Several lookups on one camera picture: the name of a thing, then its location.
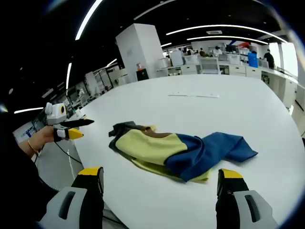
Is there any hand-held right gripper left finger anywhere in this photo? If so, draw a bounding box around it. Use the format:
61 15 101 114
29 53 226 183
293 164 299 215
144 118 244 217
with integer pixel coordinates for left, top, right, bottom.
39 166 105 229

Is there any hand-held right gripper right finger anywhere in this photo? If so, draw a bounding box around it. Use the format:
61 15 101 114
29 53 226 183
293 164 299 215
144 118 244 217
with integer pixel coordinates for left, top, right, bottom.
215 168 279 229

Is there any yellow blue grey garment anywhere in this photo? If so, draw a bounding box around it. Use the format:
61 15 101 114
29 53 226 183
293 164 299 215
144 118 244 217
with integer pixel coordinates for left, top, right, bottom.
108 121 259 183

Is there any white board with blue print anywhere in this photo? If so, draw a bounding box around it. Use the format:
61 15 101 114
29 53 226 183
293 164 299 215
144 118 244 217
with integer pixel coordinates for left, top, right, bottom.
19 125 37 142

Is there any ceiling light strip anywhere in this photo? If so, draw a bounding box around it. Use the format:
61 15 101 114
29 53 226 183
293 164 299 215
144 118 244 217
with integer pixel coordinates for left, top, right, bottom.
165 23 288 44
186 35 269 45
66 62 73 90
74 0 103 41

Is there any person's dark clothing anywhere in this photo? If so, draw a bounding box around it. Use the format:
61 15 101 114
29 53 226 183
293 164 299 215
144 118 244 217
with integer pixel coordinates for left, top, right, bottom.
3 133 60 226

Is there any small black cabinet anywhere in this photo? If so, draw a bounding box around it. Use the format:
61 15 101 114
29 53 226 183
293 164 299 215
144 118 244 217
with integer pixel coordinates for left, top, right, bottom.
136 69 150 82

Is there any white square pillar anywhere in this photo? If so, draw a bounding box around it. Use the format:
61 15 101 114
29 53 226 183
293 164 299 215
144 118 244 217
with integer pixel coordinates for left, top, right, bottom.
115 23 164 83

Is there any white appliance box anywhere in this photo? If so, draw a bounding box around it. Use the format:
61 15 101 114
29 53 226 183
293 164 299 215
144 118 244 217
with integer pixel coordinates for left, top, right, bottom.
170 51 184 67

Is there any white workbench row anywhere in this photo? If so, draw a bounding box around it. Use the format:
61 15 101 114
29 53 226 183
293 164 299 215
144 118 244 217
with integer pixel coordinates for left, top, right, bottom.
156 59 299 107

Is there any white mesh chair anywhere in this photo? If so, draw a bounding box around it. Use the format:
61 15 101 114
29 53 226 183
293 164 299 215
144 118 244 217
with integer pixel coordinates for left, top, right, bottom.
199 57 221 75

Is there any blue barrel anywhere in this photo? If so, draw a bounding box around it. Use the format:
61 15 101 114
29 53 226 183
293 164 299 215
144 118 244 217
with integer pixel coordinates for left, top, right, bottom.
247 52 259 68

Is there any thin black cable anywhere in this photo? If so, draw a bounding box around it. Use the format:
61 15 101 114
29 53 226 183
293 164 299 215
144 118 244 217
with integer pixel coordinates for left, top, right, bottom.
34 141 83 172

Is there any gold bracelet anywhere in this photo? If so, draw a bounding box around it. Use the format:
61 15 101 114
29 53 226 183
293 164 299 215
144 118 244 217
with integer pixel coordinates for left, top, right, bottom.
27 138 40 154

